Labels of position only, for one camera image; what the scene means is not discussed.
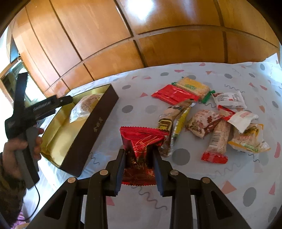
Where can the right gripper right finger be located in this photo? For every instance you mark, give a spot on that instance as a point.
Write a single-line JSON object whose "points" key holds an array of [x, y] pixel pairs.
{"points": [[174, 184]]}

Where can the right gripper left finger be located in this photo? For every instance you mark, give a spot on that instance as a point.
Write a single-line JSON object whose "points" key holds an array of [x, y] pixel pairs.
{"points": [[105, 183]]}

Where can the red foil snack packet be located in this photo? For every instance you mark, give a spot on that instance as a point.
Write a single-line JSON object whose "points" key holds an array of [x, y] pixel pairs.
{"points": [[138, 161]]}

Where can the rice bar red ends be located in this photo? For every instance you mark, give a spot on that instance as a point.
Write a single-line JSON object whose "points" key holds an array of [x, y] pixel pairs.
{"points": [[215, 153]]}

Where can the white bread pastry packet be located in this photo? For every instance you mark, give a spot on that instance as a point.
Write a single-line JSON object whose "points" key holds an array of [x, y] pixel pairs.
{"points": [[84, 107]]}

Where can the dark brown chocolate snack packet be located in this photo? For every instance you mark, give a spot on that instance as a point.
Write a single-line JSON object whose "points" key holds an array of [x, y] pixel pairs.
{"points": [[166, 121]]}

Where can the floral red white snack packet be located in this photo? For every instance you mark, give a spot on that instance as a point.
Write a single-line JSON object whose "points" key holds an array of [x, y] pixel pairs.
{"points": [[203, 122]]}

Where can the clear orange snack packet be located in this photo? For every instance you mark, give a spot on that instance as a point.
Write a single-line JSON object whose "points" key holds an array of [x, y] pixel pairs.
{"points": [[251, 140]]}

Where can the yellow cracker packet green ends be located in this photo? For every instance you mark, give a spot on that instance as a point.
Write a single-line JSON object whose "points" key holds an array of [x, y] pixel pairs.
{"points": [[202, 91]]}

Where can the white nutrition label snack packet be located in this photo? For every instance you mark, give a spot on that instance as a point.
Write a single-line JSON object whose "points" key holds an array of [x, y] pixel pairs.
{"points": [[230, 100]]}

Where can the gold tin box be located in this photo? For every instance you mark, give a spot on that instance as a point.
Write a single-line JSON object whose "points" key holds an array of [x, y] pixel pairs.
{"points": [[67, 145]]}

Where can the patterned white tablecloth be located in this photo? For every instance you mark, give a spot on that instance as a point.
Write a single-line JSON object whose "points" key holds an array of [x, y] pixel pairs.
{"points": [[252, 182]]}

